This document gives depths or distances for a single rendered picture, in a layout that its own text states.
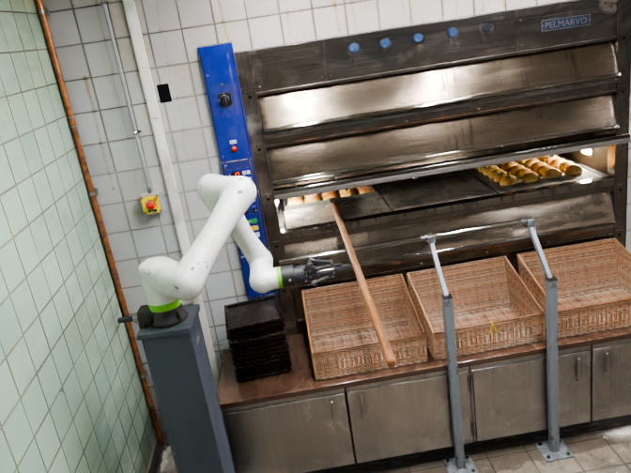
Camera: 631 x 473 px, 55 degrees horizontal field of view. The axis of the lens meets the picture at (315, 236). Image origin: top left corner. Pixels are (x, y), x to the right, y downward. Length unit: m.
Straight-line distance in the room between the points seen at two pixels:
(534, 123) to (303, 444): 1.98
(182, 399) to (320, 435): 0.88
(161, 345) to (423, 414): 1.38
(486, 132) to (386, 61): 0.63
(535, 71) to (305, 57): 1.14
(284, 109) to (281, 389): 1.35
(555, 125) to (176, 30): 1.93
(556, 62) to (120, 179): 2.24
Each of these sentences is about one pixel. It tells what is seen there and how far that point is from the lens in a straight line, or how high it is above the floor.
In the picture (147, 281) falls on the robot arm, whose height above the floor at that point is 1.39.
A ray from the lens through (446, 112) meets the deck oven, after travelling 3.18.
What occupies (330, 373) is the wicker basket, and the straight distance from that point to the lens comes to 2.98.
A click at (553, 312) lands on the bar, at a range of 3.01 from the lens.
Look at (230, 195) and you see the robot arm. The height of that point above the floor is 1.63.
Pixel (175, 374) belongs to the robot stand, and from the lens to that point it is 2.44.
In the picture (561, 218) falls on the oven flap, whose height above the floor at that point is 1.00.
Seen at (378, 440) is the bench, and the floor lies 0.22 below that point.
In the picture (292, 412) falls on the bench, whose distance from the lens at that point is 3.02.
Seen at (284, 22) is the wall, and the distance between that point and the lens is 3.02.
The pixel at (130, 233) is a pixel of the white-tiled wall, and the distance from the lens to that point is 3.25.
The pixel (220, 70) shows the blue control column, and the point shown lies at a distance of 3.00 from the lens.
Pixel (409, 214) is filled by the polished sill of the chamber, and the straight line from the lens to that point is 3.24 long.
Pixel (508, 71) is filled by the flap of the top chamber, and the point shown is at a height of 1.81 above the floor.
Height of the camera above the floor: 2.19
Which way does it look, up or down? 19 degrees down
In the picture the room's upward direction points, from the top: 9 degrees counter-clockwise
